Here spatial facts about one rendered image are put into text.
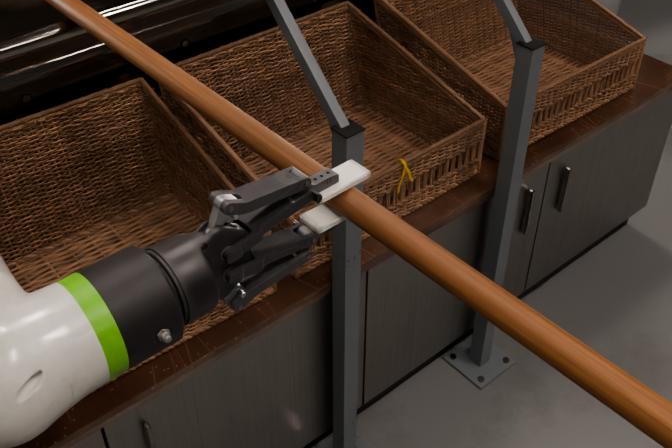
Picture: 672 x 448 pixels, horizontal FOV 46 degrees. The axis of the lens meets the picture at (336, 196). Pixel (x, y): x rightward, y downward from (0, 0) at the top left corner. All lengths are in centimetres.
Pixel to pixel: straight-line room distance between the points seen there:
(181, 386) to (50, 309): 87
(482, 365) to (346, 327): 69
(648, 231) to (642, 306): 36
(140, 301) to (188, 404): 90
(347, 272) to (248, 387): 31
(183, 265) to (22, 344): 14
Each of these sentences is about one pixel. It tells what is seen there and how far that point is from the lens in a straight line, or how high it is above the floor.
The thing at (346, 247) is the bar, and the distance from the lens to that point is 147.
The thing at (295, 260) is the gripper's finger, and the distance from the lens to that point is 79.
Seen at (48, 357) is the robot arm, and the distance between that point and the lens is 64.
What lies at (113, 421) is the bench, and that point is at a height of 54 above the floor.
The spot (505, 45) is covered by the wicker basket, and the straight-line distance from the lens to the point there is 245.
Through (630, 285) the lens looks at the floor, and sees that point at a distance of 257.
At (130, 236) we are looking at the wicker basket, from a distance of 173.
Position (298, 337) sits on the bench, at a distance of 164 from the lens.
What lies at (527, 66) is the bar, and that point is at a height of 91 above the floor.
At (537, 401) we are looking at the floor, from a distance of 219.
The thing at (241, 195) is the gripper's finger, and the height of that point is 125.
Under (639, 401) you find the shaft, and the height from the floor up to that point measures 121.
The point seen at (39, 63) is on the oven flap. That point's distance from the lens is 164.
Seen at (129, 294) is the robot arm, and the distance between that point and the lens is 66.
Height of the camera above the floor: 169
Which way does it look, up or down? 38 degrees down
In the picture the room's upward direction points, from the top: straight up
